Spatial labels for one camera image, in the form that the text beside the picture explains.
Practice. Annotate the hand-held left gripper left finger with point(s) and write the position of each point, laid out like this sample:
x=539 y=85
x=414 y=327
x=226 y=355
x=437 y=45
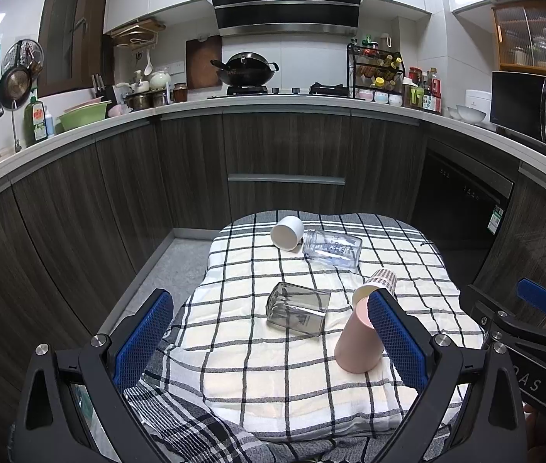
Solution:
x=141 y=345

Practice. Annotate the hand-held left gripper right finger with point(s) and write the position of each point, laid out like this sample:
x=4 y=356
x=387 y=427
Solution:
x=398 y=342

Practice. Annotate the pink cup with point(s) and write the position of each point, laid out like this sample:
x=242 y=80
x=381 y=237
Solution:
x=357 y=342

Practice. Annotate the checkered paper cup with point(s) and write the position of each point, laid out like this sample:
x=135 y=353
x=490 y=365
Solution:
x=383 y=280

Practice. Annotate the grey square glass cup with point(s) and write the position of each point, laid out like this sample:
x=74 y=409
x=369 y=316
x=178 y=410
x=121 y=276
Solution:
x=297 y=307

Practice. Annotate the white cup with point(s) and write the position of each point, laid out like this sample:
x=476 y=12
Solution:
x=288 y=237

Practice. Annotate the grey plaid cloth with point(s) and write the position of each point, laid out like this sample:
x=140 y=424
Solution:
x=196 y=427

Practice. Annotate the clear glass bottle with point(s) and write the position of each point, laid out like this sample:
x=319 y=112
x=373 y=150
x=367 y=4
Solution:
x=333 y=250

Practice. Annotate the cream checked cloth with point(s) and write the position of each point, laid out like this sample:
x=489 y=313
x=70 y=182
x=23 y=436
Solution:
x=263 y=371

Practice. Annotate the black dishwasher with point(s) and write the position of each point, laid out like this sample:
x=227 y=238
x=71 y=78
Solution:
x=456 y=193

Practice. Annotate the dark wood base cabinets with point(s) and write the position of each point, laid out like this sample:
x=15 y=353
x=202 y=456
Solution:
x=123 y=183

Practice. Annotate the dark wood drawer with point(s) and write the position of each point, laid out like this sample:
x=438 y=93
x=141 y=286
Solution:
x=285 y=197

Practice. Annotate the large white bowl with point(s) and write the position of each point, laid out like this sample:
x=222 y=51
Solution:
x=471 y=115

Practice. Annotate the black microwave oven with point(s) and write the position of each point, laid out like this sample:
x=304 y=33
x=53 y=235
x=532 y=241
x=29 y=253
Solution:
x=519 y=101

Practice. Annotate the small white bowl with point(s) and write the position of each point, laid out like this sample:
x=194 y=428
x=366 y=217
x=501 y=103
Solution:
x=452 y=112

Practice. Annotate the white rice cooker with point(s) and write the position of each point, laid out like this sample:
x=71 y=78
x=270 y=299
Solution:
x=478 y=99

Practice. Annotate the green basin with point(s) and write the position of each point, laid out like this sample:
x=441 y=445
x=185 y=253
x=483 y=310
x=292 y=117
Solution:
x=82 y=118

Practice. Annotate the dark sauce bottle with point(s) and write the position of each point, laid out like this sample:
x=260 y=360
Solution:
x=433 y=82

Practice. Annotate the blue white bottle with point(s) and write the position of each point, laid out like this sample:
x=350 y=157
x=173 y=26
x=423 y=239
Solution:
x=50 y=123

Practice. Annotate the steel pot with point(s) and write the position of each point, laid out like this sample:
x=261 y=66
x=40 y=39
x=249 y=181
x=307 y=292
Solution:
x=140 y=101

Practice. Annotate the green dish soap bottle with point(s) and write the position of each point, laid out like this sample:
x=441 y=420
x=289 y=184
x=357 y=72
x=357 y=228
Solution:
x=35 y=120

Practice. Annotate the pink basin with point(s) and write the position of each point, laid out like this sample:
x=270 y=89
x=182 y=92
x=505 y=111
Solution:
x=82 y=103

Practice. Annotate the red capped dark bottle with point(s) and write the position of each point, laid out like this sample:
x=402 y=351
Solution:
x=415 y=77

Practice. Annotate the red filled jar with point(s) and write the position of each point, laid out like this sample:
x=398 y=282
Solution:
x=180 y=94

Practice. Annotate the knife block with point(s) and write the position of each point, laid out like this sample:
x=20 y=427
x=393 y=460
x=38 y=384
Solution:
x=101 y=91

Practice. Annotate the glass door wooden cabinet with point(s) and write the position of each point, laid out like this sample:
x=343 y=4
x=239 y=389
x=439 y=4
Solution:
x=533 y=38

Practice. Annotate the pale teapot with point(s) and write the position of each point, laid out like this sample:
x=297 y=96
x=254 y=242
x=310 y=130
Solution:
x=161 y=81

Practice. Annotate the black spice rack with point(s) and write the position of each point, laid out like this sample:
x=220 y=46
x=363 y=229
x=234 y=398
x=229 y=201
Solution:
x=374 y=70

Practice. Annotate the gas cooktop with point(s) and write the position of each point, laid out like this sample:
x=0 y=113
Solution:
x=282 y=91

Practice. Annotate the white ladle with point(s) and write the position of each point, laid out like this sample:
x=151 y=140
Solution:
x=148 y=65

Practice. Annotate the brown cutting board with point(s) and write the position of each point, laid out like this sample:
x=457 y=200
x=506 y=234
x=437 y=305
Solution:
x=200 y=62

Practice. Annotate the hanging frying pan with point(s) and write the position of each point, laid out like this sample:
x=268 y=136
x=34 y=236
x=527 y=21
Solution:
x=12 y=86

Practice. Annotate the black wok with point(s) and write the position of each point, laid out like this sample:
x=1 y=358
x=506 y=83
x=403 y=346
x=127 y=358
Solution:
x=246 y=72

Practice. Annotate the wooden board rack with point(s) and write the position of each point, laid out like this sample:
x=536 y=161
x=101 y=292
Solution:
x=138 y=31

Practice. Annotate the brown framed window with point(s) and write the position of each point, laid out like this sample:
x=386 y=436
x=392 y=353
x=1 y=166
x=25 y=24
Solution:
x=72 y=24

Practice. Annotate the white wall socket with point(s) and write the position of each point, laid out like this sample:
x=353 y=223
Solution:
x=169 y=67

